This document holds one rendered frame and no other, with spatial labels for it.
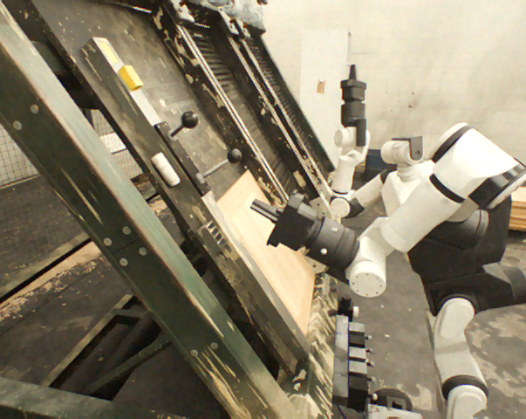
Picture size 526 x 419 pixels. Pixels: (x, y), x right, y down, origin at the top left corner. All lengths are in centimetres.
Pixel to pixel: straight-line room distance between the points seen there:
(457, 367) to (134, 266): 111
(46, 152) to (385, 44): 589
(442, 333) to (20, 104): 122
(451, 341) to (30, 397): 126
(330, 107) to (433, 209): 440
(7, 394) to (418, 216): 117
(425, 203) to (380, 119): 576
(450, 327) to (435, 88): 536
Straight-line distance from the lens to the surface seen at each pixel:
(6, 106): 74
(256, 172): 125
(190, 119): 77
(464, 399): 146
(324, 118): 499
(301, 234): 67
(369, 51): 630
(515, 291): 128
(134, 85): 88
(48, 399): 125
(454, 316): 124
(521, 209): 428
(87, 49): 93
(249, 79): 174
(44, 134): 70
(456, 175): 61
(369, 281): 67
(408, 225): 64
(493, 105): 653
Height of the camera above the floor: 165
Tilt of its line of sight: 23 degrees down
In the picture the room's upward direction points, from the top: straight up
